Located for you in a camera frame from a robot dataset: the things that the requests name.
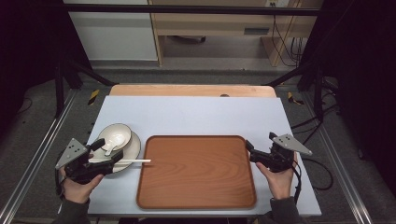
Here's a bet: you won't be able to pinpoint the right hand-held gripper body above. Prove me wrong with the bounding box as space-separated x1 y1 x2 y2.
248 133 314 174

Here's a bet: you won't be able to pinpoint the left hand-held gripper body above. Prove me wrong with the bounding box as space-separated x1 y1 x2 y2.
55 137 115 185

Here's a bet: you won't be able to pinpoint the white ceramic spoon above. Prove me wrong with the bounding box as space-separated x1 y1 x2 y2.
104 133 126 157

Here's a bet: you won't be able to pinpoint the cream round plate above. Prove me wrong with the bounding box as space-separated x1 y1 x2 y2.
89 130 142 175

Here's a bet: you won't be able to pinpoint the white chopstick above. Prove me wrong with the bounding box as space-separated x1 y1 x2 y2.
88 158 152 164

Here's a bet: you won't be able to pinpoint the cream round bowl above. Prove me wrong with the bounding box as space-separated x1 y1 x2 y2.
97 122 134 153

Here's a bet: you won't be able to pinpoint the brown wooden tray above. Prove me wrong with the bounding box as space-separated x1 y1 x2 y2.
135 134 258 210

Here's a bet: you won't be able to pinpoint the person's right hand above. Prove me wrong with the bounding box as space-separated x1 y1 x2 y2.
255 151 299 201

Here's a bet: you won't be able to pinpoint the person's left hand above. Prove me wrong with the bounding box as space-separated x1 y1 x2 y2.
59 166 106 205

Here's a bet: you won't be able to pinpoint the yellow black tape strip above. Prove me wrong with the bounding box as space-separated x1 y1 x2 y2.
286 91 305 106
87 89 101 106

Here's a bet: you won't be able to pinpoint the black metal stand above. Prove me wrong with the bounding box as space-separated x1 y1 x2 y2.
263 60 326 121
53 57 117 119

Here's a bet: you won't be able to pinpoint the pale blue table board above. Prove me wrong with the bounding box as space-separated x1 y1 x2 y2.
87 95 322 217

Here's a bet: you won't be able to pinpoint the light wooden table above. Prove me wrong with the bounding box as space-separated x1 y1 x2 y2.
108 83 277 99

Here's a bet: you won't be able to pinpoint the black curtain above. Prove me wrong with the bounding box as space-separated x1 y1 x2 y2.
300 0 396 197
0 0 94 138

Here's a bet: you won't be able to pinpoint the white cabinet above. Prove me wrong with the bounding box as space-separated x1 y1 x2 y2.
63 0 159 63

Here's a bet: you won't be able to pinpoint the light wooden desk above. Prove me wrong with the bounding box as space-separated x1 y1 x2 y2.
148 0 325 68

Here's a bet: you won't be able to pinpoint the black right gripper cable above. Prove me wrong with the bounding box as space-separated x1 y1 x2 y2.
290 160 304 206

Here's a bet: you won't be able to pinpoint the aluminium floor rail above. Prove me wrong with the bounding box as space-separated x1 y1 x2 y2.
0 89 78 224
299 92 376 224

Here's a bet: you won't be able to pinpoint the black floor cables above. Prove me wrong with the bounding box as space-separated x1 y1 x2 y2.
290 76 342 147

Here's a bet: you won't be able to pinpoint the black floor cable loop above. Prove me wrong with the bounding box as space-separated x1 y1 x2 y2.
302 156 334 192

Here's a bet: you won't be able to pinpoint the black hanging cables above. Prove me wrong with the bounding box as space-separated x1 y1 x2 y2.
270 14 305 68

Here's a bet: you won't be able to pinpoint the black horizontal frame bar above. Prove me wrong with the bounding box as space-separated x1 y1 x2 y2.
63 3 322 17

